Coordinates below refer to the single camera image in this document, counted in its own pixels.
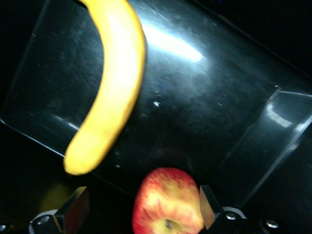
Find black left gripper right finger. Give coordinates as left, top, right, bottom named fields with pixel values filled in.
left=199, top=185, right=247, bottom=234

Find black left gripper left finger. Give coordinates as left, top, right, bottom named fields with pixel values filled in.
left=28, top=186, right=90, bottom=234

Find red yellow toy apple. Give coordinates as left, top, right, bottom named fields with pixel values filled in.
left=131, top=167, right=205, bottom=234

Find black plastic tray box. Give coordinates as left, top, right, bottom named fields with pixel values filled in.
left=0, top=0, right=312, bottom=234

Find yellow toy banana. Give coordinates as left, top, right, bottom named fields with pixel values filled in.
left=63, top=0, right=147, bottom=176

